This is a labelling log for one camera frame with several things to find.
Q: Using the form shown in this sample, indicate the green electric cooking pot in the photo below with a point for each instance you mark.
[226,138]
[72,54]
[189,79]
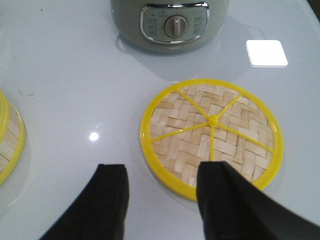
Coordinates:
[169,25]

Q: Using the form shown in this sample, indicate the bamboo steamer base tier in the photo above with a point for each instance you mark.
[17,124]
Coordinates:
[12,137]

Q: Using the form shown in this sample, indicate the woven bamboo steamer lid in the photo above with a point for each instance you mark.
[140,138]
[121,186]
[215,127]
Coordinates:
[201,120]

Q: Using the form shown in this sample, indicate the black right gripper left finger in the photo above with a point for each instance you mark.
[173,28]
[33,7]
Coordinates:
[99,211]

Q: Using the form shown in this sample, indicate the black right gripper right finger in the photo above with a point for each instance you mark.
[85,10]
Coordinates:
[232,208]

